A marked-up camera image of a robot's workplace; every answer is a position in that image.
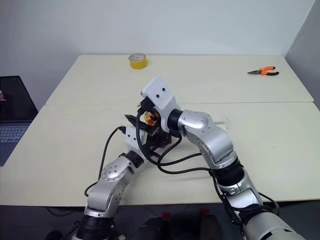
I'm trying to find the yellow tape roll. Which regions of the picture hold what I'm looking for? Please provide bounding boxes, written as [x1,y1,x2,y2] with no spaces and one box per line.
[128,52,148,70]

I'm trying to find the dark open laptop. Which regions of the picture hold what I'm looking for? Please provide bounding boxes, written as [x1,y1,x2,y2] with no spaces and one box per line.
[0,75,39,167]

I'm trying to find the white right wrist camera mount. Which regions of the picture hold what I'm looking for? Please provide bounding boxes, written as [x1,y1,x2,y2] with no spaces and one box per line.
[140,76,182,133]

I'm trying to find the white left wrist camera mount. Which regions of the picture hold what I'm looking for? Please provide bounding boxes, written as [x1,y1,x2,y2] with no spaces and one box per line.
[124,126,148,157]

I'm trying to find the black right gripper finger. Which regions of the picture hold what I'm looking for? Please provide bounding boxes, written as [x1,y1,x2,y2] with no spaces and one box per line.
[124,114,153,132]

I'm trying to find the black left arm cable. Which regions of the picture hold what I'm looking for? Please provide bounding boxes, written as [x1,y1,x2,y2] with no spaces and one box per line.
[84,126,127,197]

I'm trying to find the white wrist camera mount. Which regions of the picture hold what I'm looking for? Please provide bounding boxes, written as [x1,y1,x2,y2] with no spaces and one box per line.
[124,126,148,157]
[140,76,182,133]

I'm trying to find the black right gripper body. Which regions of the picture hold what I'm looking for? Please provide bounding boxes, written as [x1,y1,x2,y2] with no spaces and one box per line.
[136,97,161,118]

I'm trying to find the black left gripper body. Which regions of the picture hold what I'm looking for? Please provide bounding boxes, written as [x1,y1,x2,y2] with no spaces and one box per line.
[145,128,175,152]

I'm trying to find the dark drink bottle red label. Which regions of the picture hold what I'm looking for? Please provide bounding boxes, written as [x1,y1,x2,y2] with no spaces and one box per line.
[144,112,160,126]

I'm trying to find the orange handled pliers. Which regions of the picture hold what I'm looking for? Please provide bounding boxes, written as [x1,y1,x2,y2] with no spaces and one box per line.
[247,65,280,77]

